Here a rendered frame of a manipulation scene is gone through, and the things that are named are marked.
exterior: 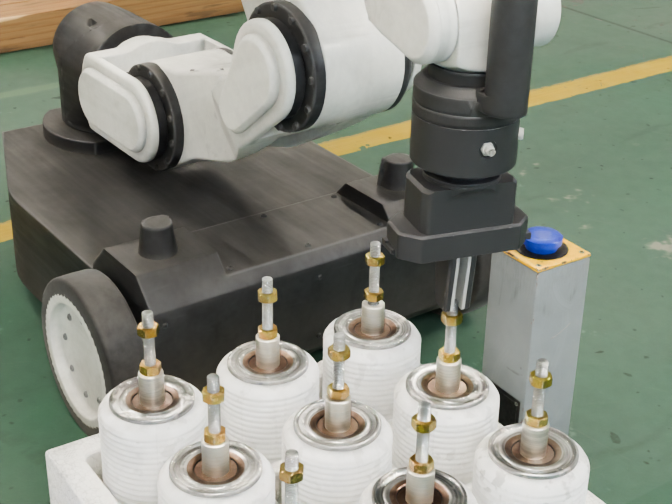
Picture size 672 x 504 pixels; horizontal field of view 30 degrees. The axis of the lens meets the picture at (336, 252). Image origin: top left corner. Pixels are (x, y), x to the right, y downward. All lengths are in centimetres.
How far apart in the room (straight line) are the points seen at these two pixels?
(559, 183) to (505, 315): 96
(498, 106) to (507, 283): 34
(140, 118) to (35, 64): 120
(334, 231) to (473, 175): 58
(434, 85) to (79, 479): 47
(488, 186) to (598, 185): 121
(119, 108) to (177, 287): 33
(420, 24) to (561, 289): 39
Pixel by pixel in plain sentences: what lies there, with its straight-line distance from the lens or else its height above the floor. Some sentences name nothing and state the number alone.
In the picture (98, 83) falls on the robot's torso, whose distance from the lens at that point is 172.
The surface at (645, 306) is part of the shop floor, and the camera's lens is 185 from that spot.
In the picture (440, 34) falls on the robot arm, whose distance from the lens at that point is 95.
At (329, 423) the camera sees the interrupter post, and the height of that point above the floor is 26.
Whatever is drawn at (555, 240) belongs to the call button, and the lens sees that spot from 125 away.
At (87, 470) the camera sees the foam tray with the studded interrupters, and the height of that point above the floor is 18.
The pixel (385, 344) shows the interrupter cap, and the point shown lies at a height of 25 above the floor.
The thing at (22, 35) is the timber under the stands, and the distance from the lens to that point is 290.
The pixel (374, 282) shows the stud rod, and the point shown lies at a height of 31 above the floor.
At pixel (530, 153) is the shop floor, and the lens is 234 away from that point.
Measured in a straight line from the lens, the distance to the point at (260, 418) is 115.
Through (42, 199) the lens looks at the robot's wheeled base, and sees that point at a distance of 173.
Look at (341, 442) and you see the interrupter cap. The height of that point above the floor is 25.
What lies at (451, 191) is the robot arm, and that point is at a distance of 102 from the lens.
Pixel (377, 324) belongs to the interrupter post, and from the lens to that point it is 121.
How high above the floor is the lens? 87
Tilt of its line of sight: 27 degrees down
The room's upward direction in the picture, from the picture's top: 1 degrees clockwise
